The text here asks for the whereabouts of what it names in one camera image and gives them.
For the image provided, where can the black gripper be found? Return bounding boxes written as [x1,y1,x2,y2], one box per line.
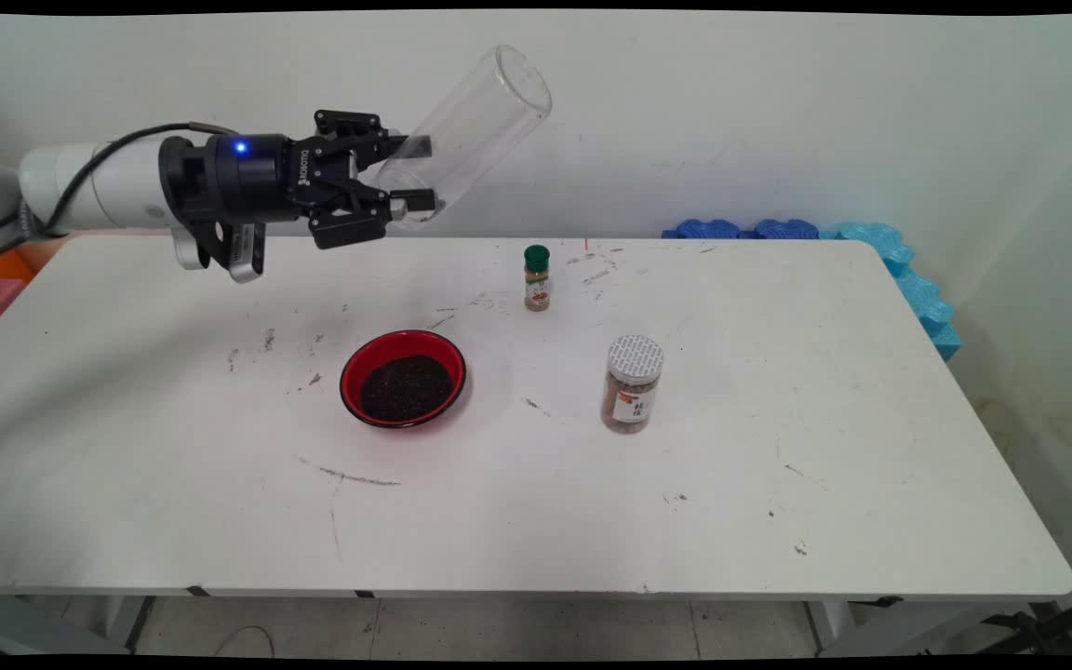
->
[159,109,439,250]

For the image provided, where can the clear plastic jar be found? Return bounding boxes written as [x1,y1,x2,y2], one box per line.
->
[373,44,554,232]

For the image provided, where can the red bowl black rim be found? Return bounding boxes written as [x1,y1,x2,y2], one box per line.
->
[339,329,468,430]

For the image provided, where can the small spice bottle green cap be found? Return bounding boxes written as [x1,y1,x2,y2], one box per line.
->
[523,245,552,313]

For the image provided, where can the orange box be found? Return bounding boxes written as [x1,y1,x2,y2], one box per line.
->
[0,242,36,285]

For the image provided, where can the cinnamon jar white printed lid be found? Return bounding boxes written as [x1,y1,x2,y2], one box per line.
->
[600,335,665,435]

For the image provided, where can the white table leg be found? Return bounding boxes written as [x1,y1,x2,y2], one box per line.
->
[99,596,157,654]
[806,600,858,654]

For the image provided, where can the light blue foam mat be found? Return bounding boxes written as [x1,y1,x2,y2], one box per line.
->
[824,221,963,362]

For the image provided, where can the black stand bars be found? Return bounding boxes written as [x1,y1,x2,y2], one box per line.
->
[973,591,1072,657]

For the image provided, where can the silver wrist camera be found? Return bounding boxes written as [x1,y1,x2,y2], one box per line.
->
[227,223,267,284]

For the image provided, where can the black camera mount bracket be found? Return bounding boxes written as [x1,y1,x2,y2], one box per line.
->
[190,219,235,271]

